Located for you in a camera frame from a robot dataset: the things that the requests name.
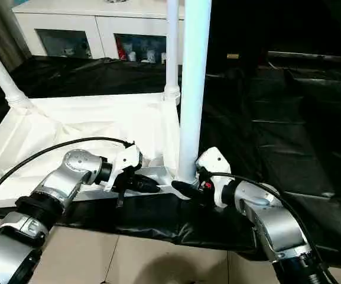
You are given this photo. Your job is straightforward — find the white plastic table top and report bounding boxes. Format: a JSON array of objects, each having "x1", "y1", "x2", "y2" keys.
[{"x1": 0, "y1": 93, "x2": 200, "y2": 209}]

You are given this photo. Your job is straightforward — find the white plastic table leg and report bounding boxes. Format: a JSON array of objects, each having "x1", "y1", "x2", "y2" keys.
[
  {"x1": 176, "y1": 0, "x2": 213, "y2": 186},
  {"x1": 0, "y1": 32, "x2": 34, "y2": 107},
  {"x1": 163, "y1": 0, "x2": 181, "y2": 103}
]

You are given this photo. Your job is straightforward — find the black mat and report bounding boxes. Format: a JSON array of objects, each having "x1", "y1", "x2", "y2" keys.
[{"x1": 0, "y1": 54, "x2": 341, "y2": 270}]

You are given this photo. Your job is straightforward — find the small red item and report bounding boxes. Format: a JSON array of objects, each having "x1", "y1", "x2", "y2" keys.
[{"x1": 117, "y1": 38, "x2": 129, "y2": 60}]

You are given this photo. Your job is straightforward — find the white cabinet with glass doors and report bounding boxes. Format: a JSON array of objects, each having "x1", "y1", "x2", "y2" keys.
[{"x1": 12, "y1": 0, "x2": 186, "y2": 64}]

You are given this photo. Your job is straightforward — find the long black bar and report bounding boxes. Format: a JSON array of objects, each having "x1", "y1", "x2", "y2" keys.
[{"x1": 267, "y1": 51, "x2": 341, "y2": 60}]

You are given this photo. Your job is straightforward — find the grey curtain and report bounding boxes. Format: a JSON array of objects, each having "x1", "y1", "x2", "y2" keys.
[{"x1": 0, "y1": 0, "x2": 33, "y2": 75}]

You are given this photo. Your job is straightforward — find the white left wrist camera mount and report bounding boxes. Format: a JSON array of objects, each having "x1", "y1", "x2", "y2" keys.
[{"x1": 104, "y1": 144, "x2": 144, "y2": 193}]

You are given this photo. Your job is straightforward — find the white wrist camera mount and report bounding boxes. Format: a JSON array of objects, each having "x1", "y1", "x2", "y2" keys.
[
  {"x1": 195, "y1": 147, "x2": 232, "y2": 208},
  {"x1": 104, "y1": 144, "x2": 144, "y2": 193}
]

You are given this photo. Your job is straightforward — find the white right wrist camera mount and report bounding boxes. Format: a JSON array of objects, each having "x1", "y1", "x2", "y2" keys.
[{"x1": 195, "y1": 147, "x2": 232, "y2": 208}]

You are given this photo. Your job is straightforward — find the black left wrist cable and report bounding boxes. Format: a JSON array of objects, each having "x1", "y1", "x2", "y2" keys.
[{"x1": 0, "y1": 137, "x2": 137, "y2": 214}]

